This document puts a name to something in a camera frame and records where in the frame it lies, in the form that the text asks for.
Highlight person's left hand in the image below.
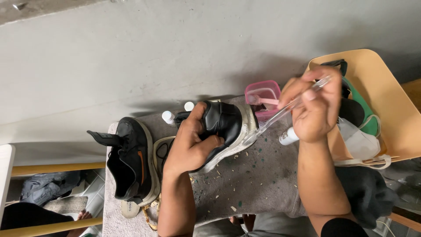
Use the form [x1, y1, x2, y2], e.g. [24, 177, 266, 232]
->
[163, 102, 226, 175]

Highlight person's right hand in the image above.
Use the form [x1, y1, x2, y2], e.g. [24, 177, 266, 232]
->
[278, 66, 343, 144]

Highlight clear plastic toothbrush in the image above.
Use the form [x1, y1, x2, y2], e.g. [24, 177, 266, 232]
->
[243, 76, 331, 146]

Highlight black shoe with white sole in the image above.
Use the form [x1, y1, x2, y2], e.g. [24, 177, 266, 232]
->
[174, 100, 260, 176]

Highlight black shoelace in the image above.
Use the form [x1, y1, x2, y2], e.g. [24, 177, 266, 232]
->
[155, 141, 175, 167]

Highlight white insole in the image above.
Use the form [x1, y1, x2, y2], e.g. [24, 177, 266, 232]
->
[153, 136, 177, 172]

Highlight white bottle with label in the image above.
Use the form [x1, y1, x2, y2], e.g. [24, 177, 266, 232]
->
[278, 126, 300, 146]

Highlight white plastic bag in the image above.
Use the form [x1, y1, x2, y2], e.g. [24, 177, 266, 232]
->
[337, 117, 383, 161]

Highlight green and black shoe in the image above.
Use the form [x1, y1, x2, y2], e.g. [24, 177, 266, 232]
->
[339, 77, 382, 137]

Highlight pink brush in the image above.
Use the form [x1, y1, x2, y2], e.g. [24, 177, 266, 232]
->
[249, 94, 280, 106]

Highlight black shoe with orange stripe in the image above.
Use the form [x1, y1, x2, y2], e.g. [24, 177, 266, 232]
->
[87, 117, 162, 207]

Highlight pink plastic container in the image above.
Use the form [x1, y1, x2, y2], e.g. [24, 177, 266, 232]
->
[245, 80, 282, 123]

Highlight grey towel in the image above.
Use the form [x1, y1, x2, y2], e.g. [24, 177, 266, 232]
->
[103, 95, 307, 237]

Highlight beige shoelace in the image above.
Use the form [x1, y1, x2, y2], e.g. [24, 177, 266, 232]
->
[141, 194, 162, 232]

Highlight beige shoe insole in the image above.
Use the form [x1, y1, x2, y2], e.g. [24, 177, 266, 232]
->
[120, 199, 141, 220]

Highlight black cloth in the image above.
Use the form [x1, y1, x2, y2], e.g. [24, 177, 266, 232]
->
[335, 166, 400, 230]

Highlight person's black sleeve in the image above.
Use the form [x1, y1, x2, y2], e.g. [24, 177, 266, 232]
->
[320, 217, 369, 237]

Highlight person's grey shorts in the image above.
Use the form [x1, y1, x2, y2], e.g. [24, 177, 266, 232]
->
[193, 212, 317, 237]

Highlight grey floor mat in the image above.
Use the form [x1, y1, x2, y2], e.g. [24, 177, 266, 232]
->
[42, 196, 89, 215]

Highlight grey-blue bag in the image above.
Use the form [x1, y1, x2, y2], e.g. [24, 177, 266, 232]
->
[19, 171, 83, 207]

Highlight white board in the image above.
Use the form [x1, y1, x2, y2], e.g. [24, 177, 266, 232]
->
[0, 144, 16, 218]

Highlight black strap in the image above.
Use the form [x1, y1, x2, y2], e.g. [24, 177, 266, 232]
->
[320, 59, 348, 77]

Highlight white cable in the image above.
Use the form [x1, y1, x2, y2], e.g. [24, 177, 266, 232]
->
[376, 220, 397, 237]

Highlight wooden rail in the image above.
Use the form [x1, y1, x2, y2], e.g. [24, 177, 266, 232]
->
[0, 217, 104, 237]

